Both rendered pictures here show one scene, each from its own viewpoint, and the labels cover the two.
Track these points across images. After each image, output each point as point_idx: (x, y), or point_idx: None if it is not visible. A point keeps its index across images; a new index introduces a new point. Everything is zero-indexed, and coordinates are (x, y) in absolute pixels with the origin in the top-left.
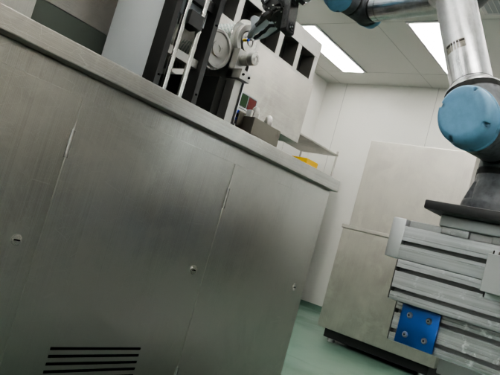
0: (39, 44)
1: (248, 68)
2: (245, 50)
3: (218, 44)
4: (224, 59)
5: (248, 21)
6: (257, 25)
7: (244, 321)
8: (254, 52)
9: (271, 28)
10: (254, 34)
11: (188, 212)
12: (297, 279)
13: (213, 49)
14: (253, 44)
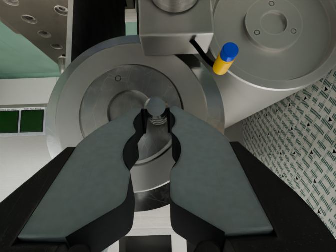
0: None
1: (69, 50)
2: (142, 71)
3: (282, 35)
4: (220, 10)
5: (151, 203)
6: (243, 147)
7: None
8: (76, 96)
9: (96, 201)
10: (178, 115)
11: None
12: None
13: (293, 10)
14: (106, 116)
